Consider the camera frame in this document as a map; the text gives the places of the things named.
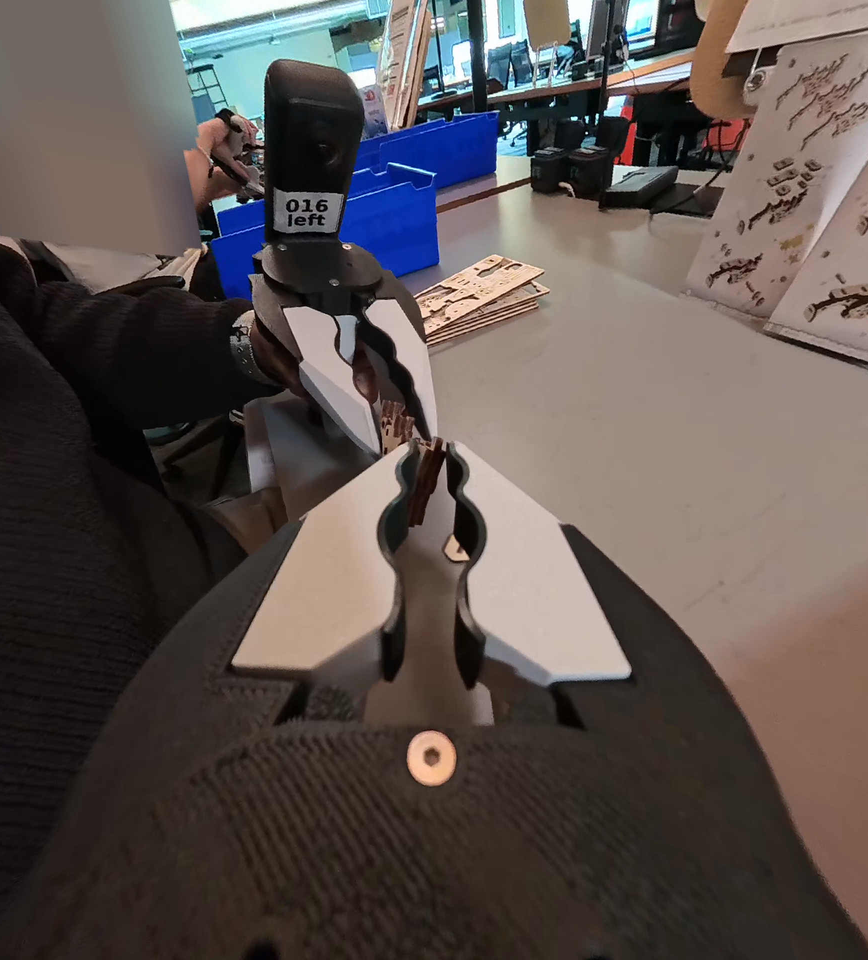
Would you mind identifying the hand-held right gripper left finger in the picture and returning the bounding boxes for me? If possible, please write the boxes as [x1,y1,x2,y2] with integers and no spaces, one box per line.
[230,441,414,685]

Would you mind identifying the white instruction booklet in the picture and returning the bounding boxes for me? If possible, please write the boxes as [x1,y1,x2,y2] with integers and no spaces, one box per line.
[685,30,868,372]

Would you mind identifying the person's left hand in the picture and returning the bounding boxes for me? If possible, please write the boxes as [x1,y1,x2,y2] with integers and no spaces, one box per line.
[250,318,309,393]

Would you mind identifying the black office chair base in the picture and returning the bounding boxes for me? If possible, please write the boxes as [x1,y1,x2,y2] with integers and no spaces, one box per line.
[141,412,249,502]

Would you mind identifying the blue plastic bin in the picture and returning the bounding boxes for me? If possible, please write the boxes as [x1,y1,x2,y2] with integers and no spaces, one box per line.
[211,163,441,303]
[355,111,500,198]

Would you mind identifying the silver mesh wristband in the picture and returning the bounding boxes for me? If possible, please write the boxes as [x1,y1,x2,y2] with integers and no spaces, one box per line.
[230,311,257,385]

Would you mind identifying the black binder clip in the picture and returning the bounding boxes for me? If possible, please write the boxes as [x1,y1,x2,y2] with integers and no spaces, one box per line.
[722,45,778,93]

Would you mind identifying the white paper sheet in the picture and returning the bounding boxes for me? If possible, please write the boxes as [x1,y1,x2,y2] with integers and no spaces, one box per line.
[726,0,868,54]

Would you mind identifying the person's left forearm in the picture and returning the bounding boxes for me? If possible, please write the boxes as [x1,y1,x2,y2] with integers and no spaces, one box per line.
[0,243,255,451]

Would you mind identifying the another person's forearm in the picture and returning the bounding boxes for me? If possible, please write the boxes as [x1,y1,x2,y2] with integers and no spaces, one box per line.
[182,146,219,226]

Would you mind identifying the black step ladder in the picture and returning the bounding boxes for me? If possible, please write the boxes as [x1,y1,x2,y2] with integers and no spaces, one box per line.
[190,63,229,114]

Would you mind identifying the black pole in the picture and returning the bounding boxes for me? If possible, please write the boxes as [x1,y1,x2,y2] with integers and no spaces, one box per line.
[467,0,489,114]

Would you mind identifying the leaning wooden boards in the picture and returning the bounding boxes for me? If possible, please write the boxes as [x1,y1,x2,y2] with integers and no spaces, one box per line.
[377,0,435,129]

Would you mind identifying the grey desk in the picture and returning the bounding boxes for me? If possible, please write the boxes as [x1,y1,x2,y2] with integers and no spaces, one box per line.
[242,168,868,960]

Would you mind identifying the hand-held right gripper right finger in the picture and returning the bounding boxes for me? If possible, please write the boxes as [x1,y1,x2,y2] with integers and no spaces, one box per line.
[445,441,634,691]

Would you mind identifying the beige board on stand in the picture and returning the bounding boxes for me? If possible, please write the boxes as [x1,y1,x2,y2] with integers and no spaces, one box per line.
[522,0,572,84]

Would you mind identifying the stack of wooden puzzle sheets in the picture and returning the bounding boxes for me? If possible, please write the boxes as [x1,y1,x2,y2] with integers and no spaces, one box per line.
[413,255,551,346]

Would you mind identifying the long background desk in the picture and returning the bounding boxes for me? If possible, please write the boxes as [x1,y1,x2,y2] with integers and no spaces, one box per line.
[415,48,698,114]

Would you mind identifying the person's black sweater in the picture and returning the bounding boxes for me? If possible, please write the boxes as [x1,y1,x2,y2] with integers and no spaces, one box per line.
[0,240,308,960]

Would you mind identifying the computer monitor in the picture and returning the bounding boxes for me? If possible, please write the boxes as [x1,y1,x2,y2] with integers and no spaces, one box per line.
[587,0,660,61]

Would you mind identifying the black battery charger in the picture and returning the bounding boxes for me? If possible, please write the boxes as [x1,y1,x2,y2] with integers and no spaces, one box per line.
[531,147,572,195]
[570,144,615,201]

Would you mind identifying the brown wooden puzzle assembly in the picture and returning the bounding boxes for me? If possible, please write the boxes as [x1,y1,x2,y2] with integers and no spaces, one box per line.
[380,399,448,528]

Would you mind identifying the black flat box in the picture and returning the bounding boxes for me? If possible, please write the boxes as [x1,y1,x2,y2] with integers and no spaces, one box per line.
[602,166,726,220]

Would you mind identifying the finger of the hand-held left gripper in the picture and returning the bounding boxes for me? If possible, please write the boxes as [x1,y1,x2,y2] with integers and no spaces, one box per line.
[282,303,384,457]
[357,297,443,444]

